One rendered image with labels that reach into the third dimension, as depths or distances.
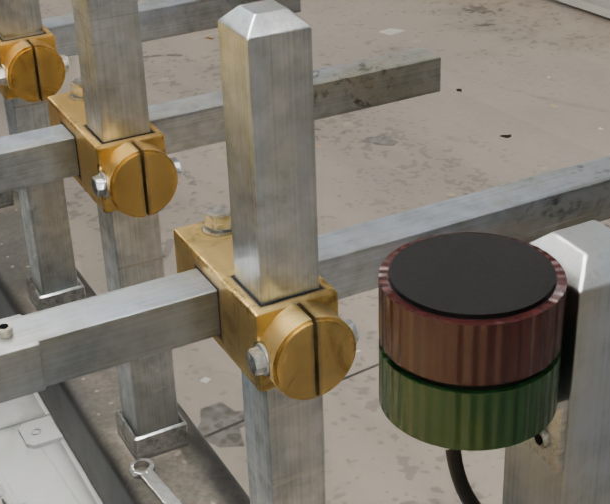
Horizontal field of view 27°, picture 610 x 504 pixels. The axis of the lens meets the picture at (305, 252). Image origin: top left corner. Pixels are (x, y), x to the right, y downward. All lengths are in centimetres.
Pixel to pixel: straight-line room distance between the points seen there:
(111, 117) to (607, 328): 51
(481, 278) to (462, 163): 275
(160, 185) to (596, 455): 48
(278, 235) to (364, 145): 260
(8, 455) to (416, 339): 81
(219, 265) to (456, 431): 33
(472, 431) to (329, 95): 62
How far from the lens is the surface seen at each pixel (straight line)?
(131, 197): 87
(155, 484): 97
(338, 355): 67
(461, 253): 42
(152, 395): 98
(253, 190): 64
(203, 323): 71
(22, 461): 116
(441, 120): 340
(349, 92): 100
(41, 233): 117
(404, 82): 102
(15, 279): 128
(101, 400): 108
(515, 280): 40
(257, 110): 62
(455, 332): 38
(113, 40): 85
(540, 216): 81
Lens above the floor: 131
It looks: 29 degrees down
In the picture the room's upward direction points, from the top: 2 degrees counter-clockwise
